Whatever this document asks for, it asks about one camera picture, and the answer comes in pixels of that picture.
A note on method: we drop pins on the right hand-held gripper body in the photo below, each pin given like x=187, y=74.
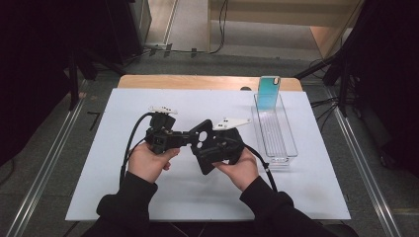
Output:
x=232, y=141

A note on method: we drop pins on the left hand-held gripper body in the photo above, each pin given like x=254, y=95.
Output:
x=163, y=138

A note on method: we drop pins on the black phone case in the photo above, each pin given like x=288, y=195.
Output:
x=206, y=128

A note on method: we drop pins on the clear plastic box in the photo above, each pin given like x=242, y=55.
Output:
x=275, y=138

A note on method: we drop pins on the blue phone case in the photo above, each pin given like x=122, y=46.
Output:
x=268, y=92

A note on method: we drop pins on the person's left hand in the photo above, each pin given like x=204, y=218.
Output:
x=148, y=163

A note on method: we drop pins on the person's right hand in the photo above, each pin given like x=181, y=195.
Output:
x=243, y=171

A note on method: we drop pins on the white table board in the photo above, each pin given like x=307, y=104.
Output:
x=204, y=197

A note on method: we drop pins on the black table grommet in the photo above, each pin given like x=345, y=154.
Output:
x=245, y=88

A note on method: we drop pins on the black metal stand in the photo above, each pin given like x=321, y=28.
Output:
x=342, y=82
x=74, y=82

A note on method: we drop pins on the light wooden cabinet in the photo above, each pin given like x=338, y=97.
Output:
x=280, y=13

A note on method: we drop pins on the metal floor rail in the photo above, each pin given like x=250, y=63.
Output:
x=46, y=168
x=362, y=168

